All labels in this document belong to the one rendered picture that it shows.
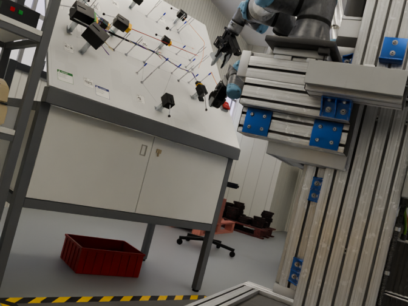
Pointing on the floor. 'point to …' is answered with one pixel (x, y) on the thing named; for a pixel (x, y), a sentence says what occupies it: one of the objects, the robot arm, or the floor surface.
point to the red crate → (101, 256)
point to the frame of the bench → (13, 214)
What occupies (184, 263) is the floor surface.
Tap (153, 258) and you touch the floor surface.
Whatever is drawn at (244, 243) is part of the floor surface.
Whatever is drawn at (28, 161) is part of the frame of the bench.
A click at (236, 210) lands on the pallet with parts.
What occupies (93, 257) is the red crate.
